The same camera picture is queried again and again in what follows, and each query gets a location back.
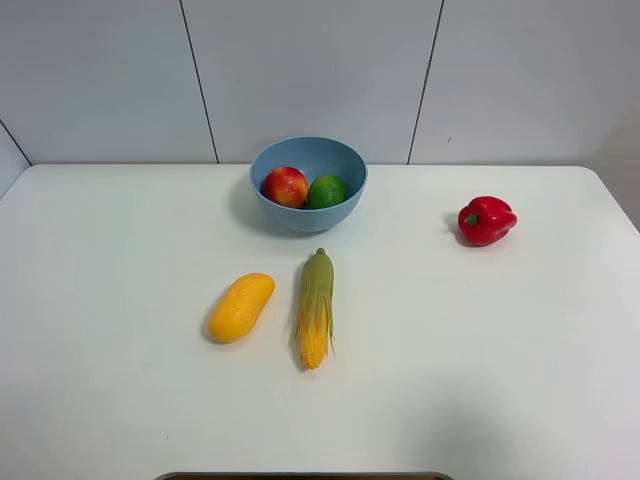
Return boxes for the green lime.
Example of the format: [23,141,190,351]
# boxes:
[306,175,347,209]

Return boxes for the yellow mango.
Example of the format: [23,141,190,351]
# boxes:
[206,273,275,344]

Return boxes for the blue plastic bowl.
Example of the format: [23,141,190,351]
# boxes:
[249,136,368,233]

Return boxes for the corn cob with husk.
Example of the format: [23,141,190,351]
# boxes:
[291,248,335,371]

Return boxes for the red apple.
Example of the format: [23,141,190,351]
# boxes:
[263,166,309,209]

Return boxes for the red bell pepper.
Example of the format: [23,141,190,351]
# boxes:
[457,196,517,247]

